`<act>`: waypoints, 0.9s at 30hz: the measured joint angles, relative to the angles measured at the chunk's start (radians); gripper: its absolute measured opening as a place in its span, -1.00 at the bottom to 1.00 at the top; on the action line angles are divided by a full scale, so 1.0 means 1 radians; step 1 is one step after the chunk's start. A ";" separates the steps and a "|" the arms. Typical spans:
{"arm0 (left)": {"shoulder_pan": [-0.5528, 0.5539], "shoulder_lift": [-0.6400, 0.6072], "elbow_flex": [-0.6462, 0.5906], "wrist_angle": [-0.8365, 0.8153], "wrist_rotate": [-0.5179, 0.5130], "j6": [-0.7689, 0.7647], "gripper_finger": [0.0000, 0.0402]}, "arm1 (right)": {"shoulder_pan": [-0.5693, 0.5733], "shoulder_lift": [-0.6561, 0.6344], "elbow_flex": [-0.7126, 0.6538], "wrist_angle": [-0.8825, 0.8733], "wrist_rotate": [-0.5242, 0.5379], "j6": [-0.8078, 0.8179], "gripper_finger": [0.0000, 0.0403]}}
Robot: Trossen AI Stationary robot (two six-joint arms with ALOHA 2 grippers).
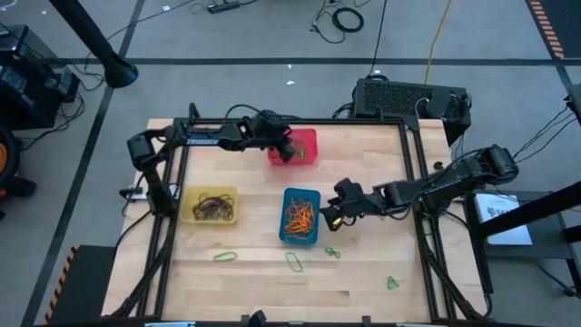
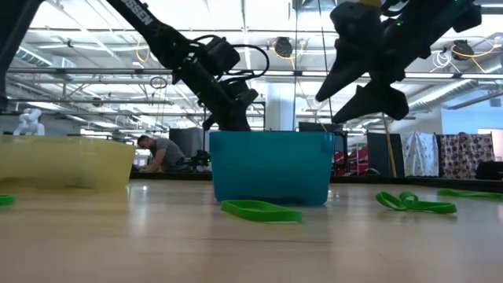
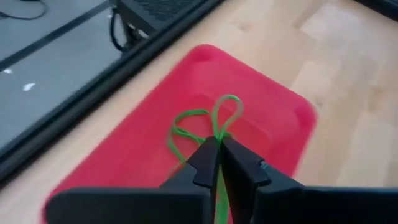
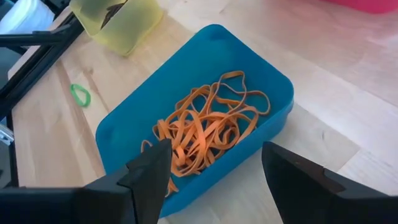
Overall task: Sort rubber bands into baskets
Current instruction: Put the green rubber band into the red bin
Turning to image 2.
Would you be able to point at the white column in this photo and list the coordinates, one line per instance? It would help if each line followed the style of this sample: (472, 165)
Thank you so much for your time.
(281, 106)

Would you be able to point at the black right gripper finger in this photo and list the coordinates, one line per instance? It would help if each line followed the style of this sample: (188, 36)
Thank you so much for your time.
(342, 74)
(373, 104)

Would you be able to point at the red storage cart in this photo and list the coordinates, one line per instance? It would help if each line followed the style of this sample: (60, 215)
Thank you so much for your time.
(359, 161)

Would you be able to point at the dark grey panel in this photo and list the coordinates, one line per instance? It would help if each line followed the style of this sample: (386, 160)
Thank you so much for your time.
(188, 141)

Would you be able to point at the black office chair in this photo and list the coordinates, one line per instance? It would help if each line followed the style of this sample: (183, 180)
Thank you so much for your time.
(489, 170)

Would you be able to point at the dark floral cloth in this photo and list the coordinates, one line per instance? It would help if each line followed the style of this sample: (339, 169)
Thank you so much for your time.
(465, 155)

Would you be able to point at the yellow plastic basket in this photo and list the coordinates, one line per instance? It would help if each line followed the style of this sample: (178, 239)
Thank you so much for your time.
(59, 163)

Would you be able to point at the blue plastic basket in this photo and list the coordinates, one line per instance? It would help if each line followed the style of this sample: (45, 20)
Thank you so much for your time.
(271, 169)

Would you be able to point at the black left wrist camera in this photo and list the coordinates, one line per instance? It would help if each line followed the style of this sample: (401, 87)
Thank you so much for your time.
(220, 55)

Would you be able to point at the black partition panel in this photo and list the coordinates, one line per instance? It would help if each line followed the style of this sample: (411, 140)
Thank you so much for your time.
(379, 157)

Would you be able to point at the person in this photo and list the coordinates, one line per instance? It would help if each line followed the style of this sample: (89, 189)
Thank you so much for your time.
(167, 151)

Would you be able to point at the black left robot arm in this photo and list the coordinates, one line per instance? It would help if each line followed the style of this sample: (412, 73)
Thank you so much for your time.
(149, 23)

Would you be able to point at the long tube light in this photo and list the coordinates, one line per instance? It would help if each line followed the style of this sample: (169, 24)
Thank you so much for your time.
(432, 74)

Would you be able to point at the white patterned cloth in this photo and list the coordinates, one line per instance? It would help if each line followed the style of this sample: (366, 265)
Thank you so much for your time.
(418, 155)

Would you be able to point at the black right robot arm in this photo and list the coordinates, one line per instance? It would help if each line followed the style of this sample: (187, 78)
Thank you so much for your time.
(436, 23)

